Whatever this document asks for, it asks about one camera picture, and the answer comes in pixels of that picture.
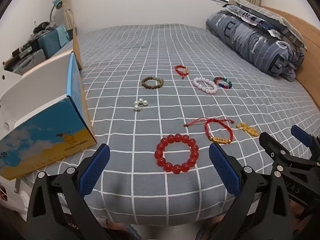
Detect grey checked bed sheet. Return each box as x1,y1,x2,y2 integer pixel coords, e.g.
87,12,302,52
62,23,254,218
25,24,320,227

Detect multicolour bead bracelet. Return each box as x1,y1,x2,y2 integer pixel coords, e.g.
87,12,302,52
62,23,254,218
213,77,233,90

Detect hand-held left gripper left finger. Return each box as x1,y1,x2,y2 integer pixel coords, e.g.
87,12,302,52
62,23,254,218
26,143,111,240

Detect pink bead bracelet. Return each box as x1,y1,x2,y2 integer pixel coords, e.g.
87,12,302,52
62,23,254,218
192,77,218,95

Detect blue desk lamp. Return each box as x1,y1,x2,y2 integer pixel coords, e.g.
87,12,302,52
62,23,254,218
49,0,65,26

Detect red bead bracelet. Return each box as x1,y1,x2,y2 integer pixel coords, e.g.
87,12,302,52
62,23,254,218
154,134,199,172

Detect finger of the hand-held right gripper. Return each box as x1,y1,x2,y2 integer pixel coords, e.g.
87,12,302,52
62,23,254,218
259,132,320,174
290,125,320,157

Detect blue and yellow cardboard box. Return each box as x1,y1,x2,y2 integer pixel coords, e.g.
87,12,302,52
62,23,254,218
0,51,98,181

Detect grey storage cases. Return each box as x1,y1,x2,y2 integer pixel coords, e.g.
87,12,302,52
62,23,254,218
4,46,47,74

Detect folded blue-grey quilt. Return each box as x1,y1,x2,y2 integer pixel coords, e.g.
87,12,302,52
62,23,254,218
205,10,305,82

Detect white pearl beads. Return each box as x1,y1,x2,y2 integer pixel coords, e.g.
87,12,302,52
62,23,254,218
133,98,148,111

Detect grey checked pillow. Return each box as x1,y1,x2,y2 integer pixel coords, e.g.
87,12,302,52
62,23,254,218
220,0,308,48

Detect teal suitcase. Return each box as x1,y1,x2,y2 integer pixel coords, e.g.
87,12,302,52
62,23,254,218
37,25,73,58

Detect red string bracelet gold bar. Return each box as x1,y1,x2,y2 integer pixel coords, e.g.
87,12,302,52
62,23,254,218
184,117,235,145

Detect brown wooden bead bracelet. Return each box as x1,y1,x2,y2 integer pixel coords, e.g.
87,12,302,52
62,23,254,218
141,76,165,90

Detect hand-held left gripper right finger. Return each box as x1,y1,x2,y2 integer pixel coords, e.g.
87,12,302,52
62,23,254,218
208,143,298,240

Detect yellow bead bracelet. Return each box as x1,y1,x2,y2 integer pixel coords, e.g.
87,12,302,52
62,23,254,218
236,122,260,137

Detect small red string bracelet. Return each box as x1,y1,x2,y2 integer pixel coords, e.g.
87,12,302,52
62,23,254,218
174,65,190,79

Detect wooden bed footboard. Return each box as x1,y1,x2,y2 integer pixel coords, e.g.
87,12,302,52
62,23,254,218
72,27,83,71

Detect wooden bed headboard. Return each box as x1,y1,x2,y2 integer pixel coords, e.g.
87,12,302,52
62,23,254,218
260,5,320,113

